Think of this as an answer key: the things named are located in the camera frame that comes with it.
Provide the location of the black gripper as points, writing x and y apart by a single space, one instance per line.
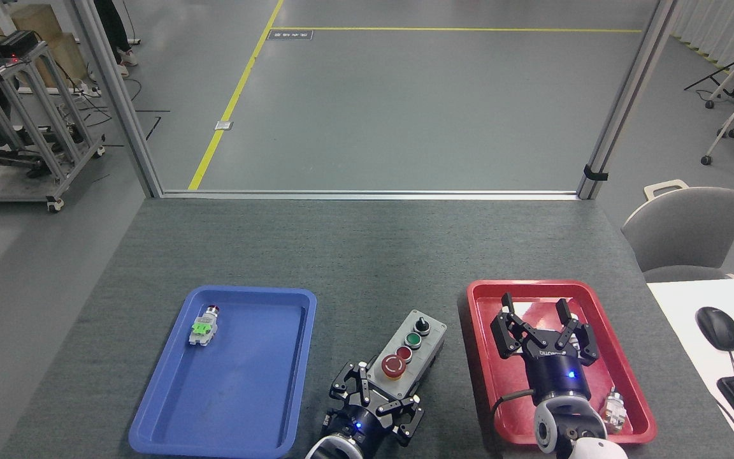
558 376
364 427

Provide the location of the grey control box with buttons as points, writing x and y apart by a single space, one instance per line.
415 357

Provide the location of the cardboard box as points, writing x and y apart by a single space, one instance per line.
55 44

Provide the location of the red plastic tray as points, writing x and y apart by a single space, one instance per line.
609 350

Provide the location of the blue plastic tray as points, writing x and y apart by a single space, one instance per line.
239 395

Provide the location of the white desk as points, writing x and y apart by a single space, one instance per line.
685 319

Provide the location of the black computer mouse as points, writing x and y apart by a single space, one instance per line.
719 328

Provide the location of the grey shell chair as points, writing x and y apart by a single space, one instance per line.
685 229

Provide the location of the silver floor outlet plate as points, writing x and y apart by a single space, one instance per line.
223 125

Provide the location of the white curtain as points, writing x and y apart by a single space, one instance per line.
724 25

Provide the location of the dark floor sign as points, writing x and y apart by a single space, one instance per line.
290 35

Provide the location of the person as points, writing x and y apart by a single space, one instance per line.
112 32

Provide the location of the white switch with green tab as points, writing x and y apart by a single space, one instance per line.
575 317

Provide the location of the silver push button switch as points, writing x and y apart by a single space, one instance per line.
613 411

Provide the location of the black post clamp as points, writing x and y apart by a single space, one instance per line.
594 173

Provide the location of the push button switch green block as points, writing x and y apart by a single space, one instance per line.
203 326

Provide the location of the silver aluminium rail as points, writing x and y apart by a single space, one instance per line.
367 194

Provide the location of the silver aluminium post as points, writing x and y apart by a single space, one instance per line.
628 95
118 95

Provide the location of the aluminium frame cart on wheels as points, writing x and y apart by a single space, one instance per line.
35 115

